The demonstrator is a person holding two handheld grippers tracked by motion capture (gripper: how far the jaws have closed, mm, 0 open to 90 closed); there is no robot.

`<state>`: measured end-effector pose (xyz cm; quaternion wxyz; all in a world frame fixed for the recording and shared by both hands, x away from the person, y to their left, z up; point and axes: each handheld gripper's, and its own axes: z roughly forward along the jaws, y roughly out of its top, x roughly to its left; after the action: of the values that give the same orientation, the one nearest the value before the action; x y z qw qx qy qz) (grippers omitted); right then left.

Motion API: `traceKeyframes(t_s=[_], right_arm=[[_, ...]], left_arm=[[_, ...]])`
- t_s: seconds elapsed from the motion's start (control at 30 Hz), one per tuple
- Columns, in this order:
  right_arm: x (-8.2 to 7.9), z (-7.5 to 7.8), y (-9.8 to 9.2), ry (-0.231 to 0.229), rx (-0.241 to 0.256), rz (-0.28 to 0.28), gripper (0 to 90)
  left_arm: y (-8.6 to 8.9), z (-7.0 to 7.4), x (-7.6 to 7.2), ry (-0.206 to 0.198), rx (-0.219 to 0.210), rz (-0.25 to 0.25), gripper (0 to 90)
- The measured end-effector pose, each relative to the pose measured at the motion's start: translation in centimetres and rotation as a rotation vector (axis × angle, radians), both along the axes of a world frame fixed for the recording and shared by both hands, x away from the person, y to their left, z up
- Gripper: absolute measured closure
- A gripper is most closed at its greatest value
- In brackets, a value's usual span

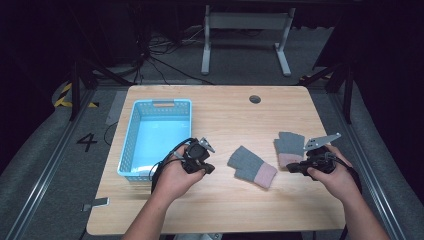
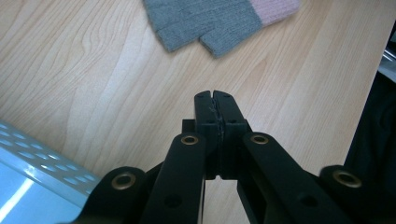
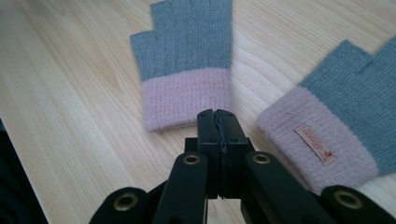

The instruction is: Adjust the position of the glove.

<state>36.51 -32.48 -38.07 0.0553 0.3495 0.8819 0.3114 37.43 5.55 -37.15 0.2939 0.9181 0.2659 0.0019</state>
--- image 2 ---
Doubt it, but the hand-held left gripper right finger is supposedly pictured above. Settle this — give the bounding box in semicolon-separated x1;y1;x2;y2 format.
212;90;253;181

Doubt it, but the dark cloth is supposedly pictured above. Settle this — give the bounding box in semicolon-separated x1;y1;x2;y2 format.
343;70;396;203

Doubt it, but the metal rail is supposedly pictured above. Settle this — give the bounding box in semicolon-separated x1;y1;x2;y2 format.
377;30;396;84

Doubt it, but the light blue plastic basket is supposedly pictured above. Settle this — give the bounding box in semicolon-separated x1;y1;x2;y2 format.
0;119;103;224

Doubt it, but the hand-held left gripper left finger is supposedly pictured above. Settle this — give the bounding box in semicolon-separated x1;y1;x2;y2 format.
181;90;221;181

